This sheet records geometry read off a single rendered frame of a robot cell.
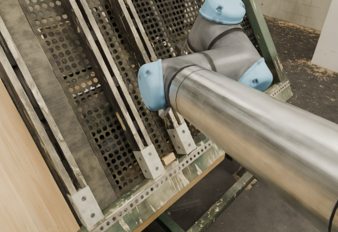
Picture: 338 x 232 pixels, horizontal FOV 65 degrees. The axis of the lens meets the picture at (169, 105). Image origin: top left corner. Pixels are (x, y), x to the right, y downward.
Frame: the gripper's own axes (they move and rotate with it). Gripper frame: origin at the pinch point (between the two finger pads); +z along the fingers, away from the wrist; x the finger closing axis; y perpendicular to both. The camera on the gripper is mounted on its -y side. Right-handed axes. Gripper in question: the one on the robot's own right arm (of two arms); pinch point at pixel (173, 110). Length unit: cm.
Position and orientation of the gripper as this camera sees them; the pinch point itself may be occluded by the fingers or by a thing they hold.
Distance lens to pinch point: 74.3
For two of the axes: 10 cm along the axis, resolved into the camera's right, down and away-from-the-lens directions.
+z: -2.9, 5.1, 8.1
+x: -7.8, 3.6, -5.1
